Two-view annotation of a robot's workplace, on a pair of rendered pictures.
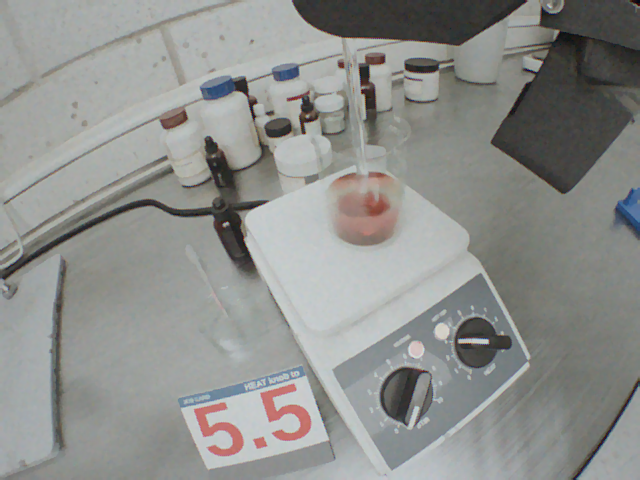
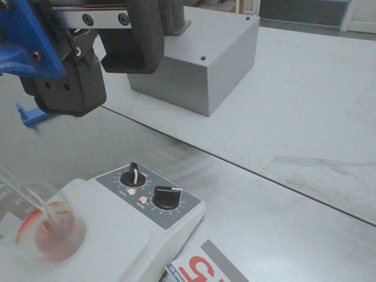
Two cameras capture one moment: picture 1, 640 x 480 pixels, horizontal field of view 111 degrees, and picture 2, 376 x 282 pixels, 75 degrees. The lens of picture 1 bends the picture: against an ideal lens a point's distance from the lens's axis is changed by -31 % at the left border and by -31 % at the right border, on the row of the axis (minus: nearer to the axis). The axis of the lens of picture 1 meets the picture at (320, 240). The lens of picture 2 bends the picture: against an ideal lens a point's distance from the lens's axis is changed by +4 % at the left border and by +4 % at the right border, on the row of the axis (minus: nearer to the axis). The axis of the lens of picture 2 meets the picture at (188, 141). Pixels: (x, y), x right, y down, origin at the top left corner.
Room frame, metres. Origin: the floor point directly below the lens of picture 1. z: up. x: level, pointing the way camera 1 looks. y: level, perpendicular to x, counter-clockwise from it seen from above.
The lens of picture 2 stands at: (0.08, 0.11, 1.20)
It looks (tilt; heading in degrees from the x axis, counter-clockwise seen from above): 47 degrees down; 243
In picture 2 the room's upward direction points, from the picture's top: 8 degrees counter-clockwise
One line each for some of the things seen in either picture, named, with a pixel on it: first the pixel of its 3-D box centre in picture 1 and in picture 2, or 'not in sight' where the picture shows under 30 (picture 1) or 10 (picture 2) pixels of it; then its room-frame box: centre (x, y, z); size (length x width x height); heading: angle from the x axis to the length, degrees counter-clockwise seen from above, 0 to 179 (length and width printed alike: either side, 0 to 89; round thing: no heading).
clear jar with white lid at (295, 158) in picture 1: (308, 179); not in sight; (0.29, 0.00, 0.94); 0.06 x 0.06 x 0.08
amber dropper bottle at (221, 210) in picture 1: (228, 224); not in sight; (0.24, 0.09, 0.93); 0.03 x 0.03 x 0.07
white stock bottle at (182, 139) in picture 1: (185, 145); not in sight; (0.42, 0.17, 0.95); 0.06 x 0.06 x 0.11
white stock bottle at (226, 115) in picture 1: (228, 121); not in sight; (0.44, 0.10, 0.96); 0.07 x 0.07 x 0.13
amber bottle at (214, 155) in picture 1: (215, 159); not in sight; (0.39, 0.12, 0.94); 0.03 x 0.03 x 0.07
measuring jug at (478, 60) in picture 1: (474, 45); not in sight; (0.68, -0.43, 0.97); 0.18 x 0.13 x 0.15; 8
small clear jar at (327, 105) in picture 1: (330, 114); not in sight; (0.48, -0.06, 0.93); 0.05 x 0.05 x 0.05
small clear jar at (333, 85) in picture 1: (330, 98); not in sight; (0.54, -0.07, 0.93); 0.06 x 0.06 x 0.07
